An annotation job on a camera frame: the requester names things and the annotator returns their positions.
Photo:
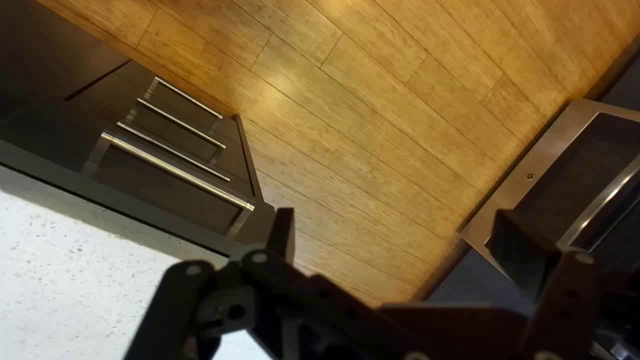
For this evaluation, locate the dark cabinet with drawers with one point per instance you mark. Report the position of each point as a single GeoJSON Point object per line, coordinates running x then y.
{"type": "Point", "coordinates": [61, 89]}

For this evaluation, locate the stainless steel oven appliance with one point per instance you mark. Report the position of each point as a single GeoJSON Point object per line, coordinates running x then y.
{"type": "Point", "coordinates": [577, 166]}

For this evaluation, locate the top drawer steel handle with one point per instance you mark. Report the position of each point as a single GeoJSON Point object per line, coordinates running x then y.
{"type": "Point", "coordinates": [160, 179]}

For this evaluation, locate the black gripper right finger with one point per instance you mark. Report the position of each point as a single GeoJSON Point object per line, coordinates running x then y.
{"type": "Point", "coordinates": [577, 305]}

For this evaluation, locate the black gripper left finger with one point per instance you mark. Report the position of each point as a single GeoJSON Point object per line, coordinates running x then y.
{"type": "Point", "coordinates": [260, 292]}

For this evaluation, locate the drawer steel handle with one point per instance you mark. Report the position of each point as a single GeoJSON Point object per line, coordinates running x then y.
{"type": "Point", "coordinates": [172, 151]}
{"type": "Point", "coordinates": [160, 122]}
{"type": "Point", "coordinates": [180, 95]}
{"type": "Point", "coordinates": [160, 179]}

